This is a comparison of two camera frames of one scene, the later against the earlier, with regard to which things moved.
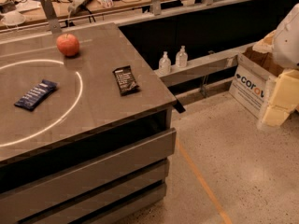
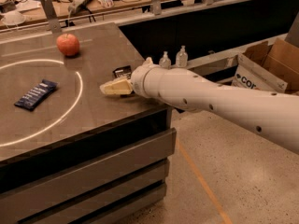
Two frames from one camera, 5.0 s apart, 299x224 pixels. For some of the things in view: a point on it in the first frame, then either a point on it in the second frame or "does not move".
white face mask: x=13 y=18 does not move
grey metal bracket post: x=50 y=12 does not move
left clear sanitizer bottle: x=164 y=63 does not move
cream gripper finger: x=286 y=91 → x=121 y=86
